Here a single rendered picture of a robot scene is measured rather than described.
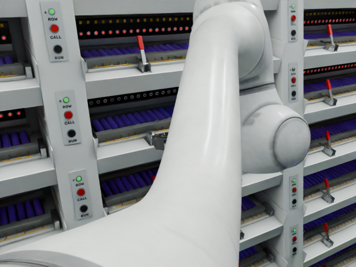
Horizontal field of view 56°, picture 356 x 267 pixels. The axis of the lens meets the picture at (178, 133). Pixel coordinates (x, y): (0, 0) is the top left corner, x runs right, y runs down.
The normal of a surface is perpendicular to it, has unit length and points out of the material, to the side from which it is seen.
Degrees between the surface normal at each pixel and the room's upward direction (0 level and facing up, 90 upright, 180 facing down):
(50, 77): 90
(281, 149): 90
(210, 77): 32
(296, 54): 90
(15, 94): 109
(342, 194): 19
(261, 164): 123
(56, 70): 90
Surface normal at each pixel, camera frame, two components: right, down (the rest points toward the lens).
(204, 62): -0.16, -0.72
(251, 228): 0.07, -0.86
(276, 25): -0.88, 0.18
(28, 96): 0.47, 0.47
